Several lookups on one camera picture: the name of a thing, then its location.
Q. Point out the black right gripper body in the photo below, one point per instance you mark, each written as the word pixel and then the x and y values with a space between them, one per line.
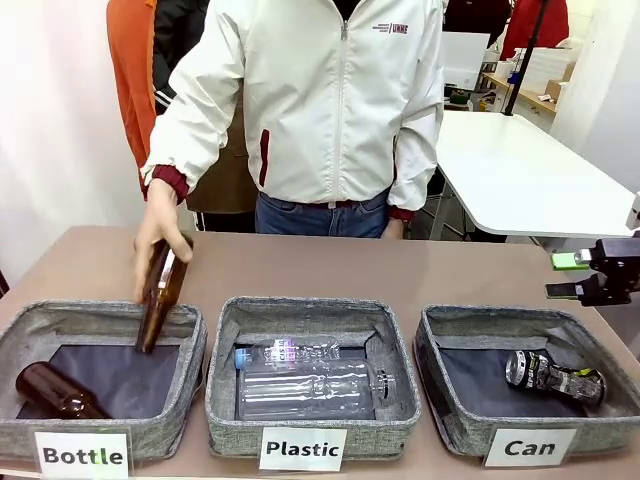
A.
pixel 615 270

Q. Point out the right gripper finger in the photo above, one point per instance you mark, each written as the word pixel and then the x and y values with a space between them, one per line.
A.
pixel 565 290
pixel 570 260

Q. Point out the black drink can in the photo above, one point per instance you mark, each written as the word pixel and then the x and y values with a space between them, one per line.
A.
pixel 555 375

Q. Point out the small clear blue-capped plastic bottle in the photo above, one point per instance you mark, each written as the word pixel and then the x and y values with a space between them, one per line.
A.
pixel 290 349

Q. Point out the brown long-necked glass bottle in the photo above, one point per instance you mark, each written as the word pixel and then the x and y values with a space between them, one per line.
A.
pixel 50 390

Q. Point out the person's right forearm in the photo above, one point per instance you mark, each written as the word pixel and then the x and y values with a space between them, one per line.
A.
pixel 190 125

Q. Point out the person's left forearm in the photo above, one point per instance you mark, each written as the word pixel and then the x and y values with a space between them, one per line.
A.
pixel 415 165

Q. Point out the grey fabric basket labelled Can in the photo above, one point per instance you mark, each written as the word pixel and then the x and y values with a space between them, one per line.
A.
pixel 450 400

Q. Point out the white Can label card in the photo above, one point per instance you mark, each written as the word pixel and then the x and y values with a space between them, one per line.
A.
pixel 530 447

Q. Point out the grey fabric basket labelled Plastic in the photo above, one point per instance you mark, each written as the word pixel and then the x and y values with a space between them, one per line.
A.
pixel 300 310

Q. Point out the grey fabric basket labelled Bottle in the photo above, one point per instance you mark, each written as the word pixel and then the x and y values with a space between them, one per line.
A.
pixel 185 380

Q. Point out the person's left hand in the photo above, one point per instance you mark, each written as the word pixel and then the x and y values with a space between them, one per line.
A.
pixel 395 228

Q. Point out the person's right hand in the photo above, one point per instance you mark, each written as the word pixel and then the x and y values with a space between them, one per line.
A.
pixel 157 220

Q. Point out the white background table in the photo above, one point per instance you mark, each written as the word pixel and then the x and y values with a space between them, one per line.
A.
pixel 515 165

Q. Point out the wooden shelf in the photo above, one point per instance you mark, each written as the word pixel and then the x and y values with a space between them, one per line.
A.
pixel 520 92

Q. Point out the white stacked boxes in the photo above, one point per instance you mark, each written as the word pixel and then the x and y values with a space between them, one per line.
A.
pixel 550 62

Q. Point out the black stand pole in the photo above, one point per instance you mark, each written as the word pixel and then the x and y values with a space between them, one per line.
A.
pixel 525 55

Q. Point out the red garment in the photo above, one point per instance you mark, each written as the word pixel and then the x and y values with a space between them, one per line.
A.
pixel 555 22

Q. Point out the blue jeans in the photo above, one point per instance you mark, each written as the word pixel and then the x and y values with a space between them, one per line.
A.
pixel 325 220

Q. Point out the large clear black-capped plastic bottle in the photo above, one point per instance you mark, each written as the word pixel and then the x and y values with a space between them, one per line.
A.
pixel 310 390

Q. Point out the person in white jacket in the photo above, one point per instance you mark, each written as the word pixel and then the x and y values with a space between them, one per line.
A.
pixel 330 110

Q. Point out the white Plastic label card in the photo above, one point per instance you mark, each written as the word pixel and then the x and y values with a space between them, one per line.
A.
pixel 302 448

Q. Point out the brown trousers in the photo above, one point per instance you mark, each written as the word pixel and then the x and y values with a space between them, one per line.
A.
pixel 225 180

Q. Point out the dark jacket with striped cuff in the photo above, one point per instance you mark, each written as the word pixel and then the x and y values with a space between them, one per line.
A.
pixel 172 45

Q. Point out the white Bottle label card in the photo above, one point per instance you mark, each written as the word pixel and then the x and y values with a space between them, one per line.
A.
pixel 82 455

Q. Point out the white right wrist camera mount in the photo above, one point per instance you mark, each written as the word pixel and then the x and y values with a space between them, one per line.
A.
pixel 636 212

